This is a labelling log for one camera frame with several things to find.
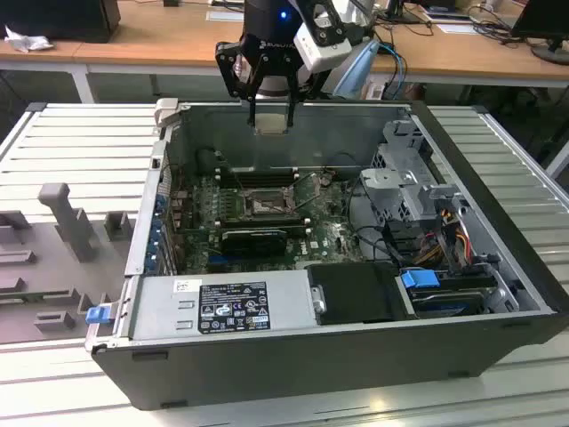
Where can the black RAM slot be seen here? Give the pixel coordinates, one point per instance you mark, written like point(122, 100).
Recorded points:
point(266, 174)
point(266, 179)
point(266, 169)
point(266, 183)

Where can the grey metal drive cage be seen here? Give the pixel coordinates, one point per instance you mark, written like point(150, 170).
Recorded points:
point(391, 178)

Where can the pale blue teach pendant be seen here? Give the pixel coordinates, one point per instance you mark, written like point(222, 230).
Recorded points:
point(358, 73)

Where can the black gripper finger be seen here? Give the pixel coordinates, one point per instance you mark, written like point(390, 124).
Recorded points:
point(291, 111)
point(223, 66)

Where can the blue case latch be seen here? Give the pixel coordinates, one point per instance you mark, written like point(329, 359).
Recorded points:
point(98, 315)

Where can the black and grey PC case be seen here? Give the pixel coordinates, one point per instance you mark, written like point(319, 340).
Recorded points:
point(311, 369)

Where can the white paper sheet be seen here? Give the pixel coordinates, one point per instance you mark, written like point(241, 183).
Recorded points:
point(451, 27)

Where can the wooden desk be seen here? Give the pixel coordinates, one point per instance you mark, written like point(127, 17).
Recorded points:
point(169, 49)

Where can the blue card retainer strip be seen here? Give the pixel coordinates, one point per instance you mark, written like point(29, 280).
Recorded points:
point(154, 231)

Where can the silver square CPU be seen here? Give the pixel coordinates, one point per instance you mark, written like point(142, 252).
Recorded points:
point(271, 123)

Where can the dark hard disk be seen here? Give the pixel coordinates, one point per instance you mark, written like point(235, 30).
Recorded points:
point(444, 304)

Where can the blue disk carrier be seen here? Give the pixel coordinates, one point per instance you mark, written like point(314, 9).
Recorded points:
point(418, 281)

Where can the small white device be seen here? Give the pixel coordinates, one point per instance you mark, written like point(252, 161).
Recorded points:
point(374, 92)

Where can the black monitor with stand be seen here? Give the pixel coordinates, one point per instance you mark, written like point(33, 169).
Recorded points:
point(540, 18)

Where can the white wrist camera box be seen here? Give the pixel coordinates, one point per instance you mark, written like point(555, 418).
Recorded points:
point(324, 53)

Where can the light grey case latch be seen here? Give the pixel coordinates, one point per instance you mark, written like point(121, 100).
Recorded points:
point(165, 111)

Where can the grey parts rack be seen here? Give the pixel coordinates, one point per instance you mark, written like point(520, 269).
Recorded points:
point(49, 267)

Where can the black desktop computer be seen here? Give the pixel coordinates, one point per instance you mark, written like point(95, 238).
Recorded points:
point(58, 18)

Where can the black expansion card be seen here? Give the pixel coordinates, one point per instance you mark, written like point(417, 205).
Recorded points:
point(253, 242)

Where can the green motherboard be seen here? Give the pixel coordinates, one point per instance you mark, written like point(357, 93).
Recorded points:
point(324, 242)

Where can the silver power supply with label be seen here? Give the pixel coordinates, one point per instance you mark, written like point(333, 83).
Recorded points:
point(151, 307)

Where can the black monitor stand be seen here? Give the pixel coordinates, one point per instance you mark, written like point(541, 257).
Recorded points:
point(393, 6)

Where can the crumpled white foil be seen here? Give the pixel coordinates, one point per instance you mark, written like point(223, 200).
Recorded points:
point(26, 42)

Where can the black plastic shroud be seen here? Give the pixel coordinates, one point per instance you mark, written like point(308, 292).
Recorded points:
point(355, 293)

